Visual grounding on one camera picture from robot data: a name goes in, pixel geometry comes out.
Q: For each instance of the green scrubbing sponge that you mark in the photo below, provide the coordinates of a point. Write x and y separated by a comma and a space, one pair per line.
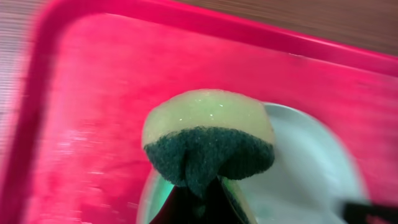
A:
199, 135

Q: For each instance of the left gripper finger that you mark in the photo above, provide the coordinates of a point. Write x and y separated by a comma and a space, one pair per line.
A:
218, 207

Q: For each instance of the red plastic tray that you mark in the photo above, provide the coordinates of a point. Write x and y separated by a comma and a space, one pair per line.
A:
97, 68

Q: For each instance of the light blue right plate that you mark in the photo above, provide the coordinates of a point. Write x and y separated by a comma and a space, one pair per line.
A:
311, 179

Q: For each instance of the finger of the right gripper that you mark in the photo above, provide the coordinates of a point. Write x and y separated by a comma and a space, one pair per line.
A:
357, 213

